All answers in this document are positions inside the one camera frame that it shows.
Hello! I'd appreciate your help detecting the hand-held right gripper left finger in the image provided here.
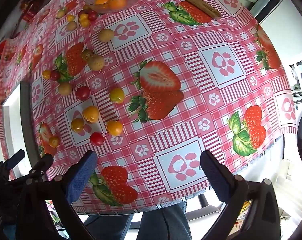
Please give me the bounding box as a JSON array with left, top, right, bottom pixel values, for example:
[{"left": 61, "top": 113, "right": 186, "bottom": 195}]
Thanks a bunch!
[{"left": 16, "top": 150, "right": 98, "bottom": 240}]

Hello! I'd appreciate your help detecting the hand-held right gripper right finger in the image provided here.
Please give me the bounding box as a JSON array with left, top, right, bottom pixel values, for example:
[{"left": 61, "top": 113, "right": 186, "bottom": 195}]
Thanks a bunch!
[{"left": 200, "top": 150, "right": 282, "bottom": 240}]

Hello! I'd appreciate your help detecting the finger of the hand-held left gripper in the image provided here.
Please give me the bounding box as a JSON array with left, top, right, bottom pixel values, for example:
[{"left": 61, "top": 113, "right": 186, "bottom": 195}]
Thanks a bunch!
[
  {"left": 26, "top": 154, "right": 54, "bottom": 183},
  {"left": 3, "top": 149, "right": 26, "bottom": 170}
]

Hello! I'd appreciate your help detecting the white tray with grey rim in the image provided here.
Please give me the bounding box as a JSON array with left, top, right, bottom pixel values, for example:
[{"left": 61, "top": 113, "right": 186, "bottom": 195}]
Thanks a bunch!
[{"left": 2, "top": 81, "right": 43, "bottom": 180}]

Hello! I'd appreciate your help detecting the person's left leg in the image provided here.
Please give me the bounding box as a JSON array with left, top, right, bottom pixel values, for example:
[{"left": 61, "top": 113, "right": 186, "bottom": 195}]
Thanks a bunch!
[{"left": 83, "top": 214, "right": 134, "bottom": 240}]

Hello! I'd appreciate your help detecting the person's leg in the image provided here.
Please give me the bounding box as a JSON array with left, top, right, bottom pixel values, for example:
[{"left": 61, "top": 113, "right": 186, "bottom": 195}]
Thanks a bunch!
[
  {"left": 140, "top": 201, "right": 192, "bottom": 240},
  {"left": 83, "top": 214, "right": 134, "bottom": 240}
]

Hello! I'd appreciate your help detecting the person's right leg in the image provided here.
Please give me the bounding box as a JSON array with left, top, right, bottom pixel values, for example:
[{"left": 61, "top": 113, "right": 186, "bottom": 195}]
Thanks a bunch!
[{"left": 140, "top": 201, "right": 192, "bottom": 240}]

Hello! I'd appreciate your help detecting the red strawberry print tablecloth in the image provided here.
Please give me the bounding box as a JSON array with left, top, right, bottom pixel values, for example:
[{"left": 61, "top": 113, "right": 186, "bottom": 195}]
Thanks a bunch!
[{"left": 0, "top": 0, "right": 297, "bottom": 215}]

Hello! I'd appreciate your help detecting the white storage shelf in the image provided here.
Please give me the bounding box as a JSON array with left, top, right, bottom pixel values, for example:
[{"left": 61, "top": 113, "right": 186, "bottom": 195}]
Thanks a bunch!
[{"left": 288, "top": 52, "right": 302, "bottom": 93}]

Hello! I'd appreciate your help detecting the red box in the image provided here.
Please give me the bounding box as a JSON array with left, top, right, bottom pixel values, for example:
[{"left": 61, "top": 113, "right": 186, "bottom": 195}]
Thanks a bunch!
[{"left": 20, "top": 0, "right": 50, "bottom": 22}]

